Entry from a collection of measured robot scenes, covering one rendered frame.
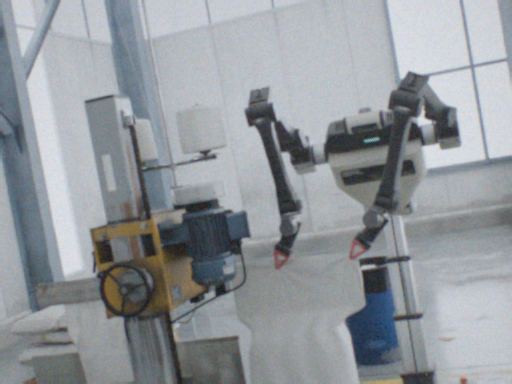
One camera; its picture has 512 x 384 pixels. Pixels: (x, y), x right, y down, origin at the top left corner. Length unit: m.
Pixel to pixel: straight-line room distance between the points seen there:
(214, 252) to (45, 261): 6.32
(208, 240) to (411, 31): 8.53
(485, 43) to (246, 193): 4.01
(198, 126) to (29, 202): 6.23
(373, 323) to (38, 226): 4.76
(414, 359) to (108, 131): 1.68
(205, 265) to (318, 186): 8.53
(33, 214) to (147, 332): 6.23
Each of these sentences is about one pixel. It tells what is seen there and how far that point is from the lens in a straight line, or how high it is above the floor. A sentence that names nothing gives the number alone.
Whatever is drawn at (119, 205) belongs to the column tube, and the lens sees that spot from 2.48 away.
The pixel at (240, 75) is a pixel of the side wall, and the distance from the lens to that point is 11.21.
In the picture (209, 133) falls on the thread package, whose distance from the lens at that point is 2.56.
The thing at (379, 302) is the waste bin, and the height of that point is 0.42.
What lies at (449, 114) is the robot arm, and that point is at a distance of 2.83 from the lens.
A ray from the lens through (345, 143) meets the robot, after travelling 3.05.
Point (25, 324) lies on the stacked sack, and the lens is 5.78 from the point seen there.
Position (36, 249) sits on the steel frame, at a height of 0.91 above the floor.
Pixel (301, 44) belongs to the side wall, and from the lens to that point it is 10.99.
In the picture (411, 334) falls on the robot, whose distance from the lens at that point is 3.32.
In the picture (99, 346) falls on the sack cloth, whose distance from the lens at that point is 3.09.
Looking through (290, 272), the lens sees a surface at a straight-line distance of 2.80.
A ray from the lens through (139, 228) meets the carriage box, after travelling 2.46.
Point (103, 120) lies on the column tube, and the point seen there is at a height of 1.68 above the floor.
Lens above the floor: 1.47
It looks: 3 degrees down
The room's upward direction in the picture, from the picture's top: 10 degrees counter-clockwise
